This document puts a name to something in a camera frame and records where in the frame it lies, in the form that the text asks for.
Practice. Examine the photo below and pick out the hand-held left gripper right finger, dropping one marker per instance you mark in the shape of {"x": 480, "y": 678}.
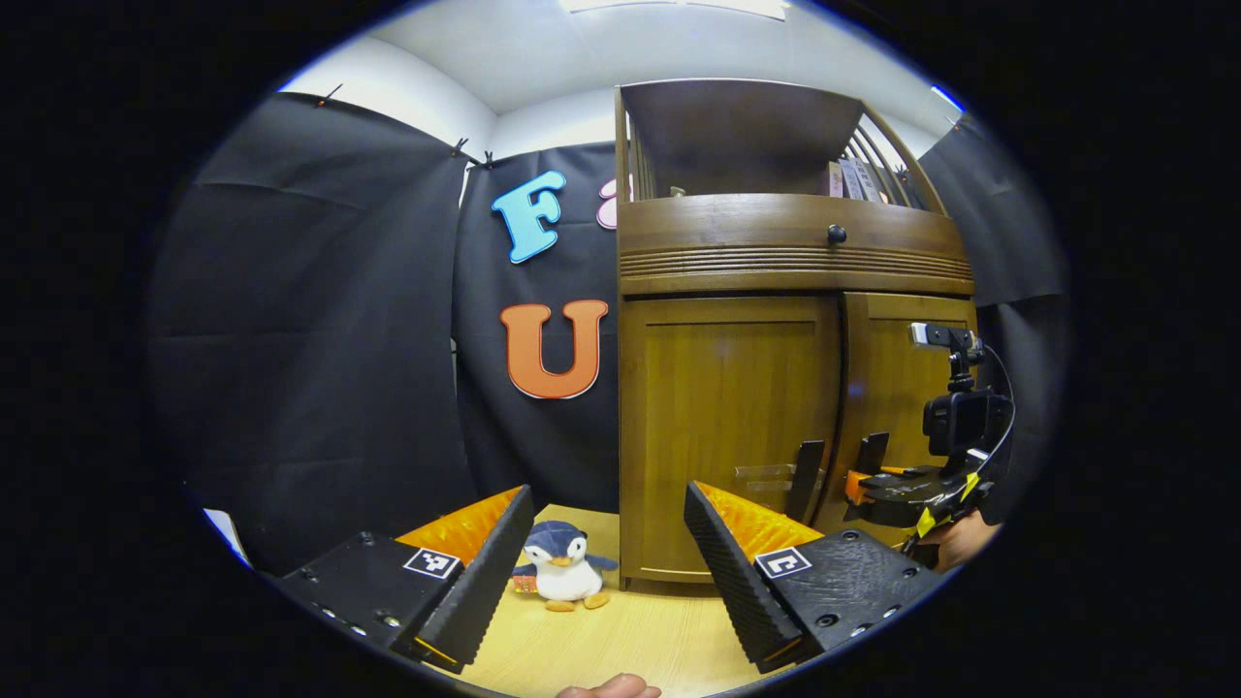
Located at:
{"x": 732, "y": 582}

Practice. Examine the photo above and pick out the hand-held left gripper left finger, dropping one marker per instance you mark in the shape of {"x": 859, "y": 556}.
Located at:
{"x": 485, "y": 582}

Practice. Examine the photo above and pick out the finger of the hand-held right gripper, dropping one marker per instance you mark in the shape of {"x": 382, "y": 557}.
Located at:
{"x": 887, "y": 488}

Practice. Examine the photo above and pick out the wooden cabinet door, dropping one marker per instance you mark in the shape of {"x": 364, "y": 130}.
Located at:
{"x": 887, "y": 368}
{"x": 717, "y": 407}

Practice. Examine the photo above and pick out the wooden double-door shoe cabinet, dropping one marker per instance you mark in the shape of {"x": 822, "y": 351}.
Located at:
{"x": 737, "y": 126}

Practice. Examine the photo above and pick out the wooden cabinet drawer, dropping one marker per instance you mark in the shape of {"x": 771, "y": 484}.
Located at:
{"x": 727, "y": 228}

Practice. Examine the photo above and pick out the penguin plush toy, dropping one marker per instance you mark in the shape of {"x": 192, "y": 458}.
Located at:
{"x": 564, "y": 572}

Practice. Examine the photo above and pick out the black drawer knob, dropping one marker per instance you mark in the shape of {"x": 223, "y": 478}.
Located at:
{"x": 837, "y": 234}

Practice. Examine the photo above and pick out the grey book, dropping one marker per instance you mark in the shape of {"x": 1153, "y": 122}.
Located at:
{"x": 851, "y": 179}
{"x": 870, "y": 181}

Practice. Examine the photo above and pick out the black backdrop cloth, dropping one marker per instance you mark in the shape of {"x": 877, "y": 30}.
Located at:
{"x": 320, "y": 339}

